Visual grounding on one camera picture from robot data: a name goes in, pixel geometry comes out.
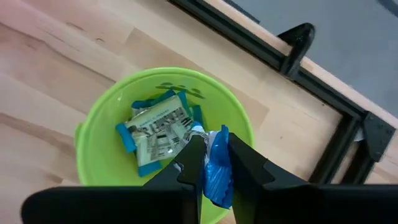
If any long black floor tape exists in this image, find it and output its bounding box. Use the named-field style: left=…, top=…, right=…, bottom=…
left=377, top=0, right=398, bottom=18

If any black aluminium table frame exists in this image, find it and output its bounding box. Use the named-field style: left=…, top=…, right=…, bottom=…
left=167, top=0, right=398, bottom=186

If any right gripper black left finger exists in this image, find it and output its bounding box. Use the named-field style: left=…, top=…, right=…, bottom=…
left=20, top=134, right=206, bottom=224

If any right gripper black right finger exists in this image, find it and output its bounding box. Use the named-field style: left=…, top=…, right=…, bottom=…
left=228, top=133, right=398, bottom=224

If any black frame bracket clip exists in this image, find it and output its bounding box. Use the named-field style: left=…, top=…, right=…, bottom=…
left=277, top=22, right=316, bottom=78

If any green plastic bucket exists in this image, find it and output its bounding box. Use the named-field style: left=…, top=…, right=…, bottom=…
left=73, top=67, right=256, bottom=224

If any white blue Hershey's bar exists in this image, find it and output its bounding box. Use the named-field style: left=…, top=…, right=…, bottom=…
left=131, top=89, right=205, bottom=125
left=115, top=90, right=194, bottom=154
left=198, top=124, right=234, bottom=210
left=133, top=119, right=208, bottom=178

